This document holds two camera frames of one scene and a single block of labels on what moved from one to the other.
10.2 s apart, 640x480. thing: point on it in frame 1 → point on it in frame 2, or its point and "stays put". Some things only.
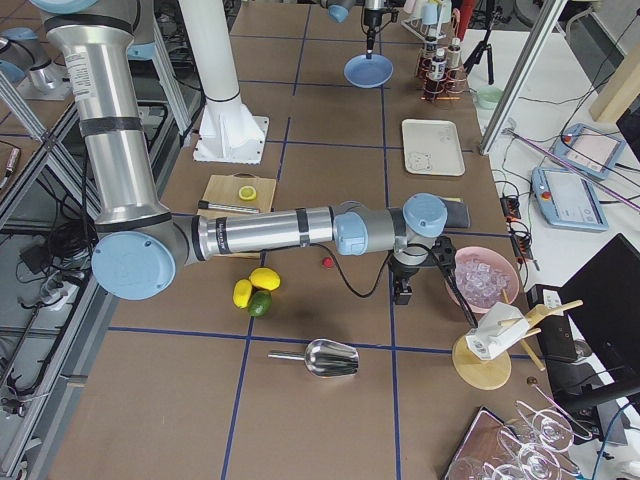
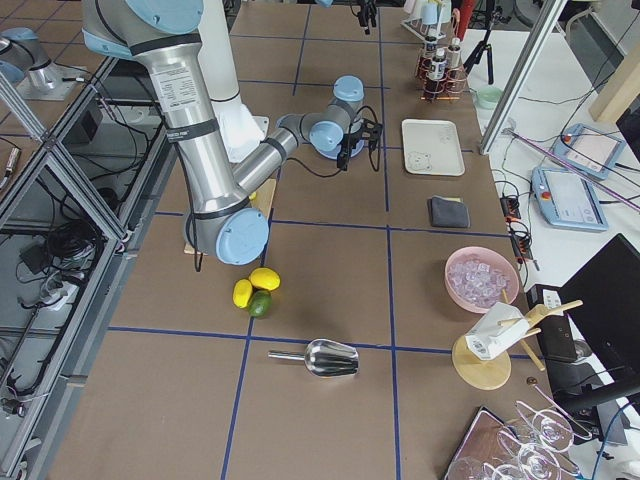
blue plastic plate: [368, 73] → [330, 146]
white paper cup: [490, 339] stays put
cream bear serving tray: [432, 147] stays put
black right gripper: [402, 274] → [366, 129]
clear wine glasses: [529, 449] stays put
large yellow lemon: [265, 278] stays put
